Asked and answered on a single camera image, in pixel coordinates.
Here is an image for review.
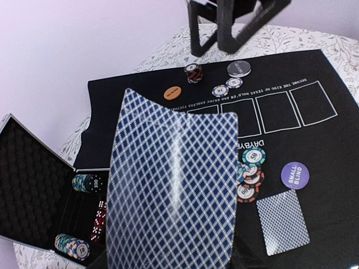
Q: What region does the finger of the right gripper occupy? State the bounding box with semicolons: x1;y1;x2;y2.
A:
217;1;291;54
187;1;218;55

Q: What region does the black round dealer button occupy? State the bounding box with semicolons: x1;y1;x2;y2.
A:
227;60;251;78

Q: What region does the red black chip stack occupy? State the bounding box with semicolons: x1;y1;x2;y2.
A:
184;63;203;84

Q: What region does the blue ten chip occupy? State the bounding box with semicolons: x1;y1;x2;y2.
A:
225;77;243;89
211;85;229;98

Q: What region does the orange big blind button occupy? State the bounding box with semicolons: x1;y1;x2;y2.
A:
163;86;182;100

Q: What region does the chip pile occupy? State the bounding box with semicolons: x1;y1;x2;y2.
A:
237;147;266;203

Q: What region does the purple small blind button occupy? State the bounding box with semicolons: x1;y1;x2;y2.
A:
280;161;310;190

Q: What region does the blue playing card deck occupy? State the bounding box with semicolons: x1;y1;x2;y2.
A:
106;89;238;268

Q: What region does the green poker chip stack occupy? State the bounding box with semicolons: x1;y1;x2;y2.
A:
72;174;104;193

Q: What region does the black poker play mat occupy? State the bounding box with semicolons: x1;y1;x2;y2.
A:
75;50;358;268

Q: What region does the dice row in case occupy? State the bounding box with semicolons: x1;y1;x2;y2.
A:
90;201;107;243

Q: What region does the aluminium poker chip case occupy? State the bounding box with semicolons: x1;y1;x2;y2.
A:
1;114;109;266

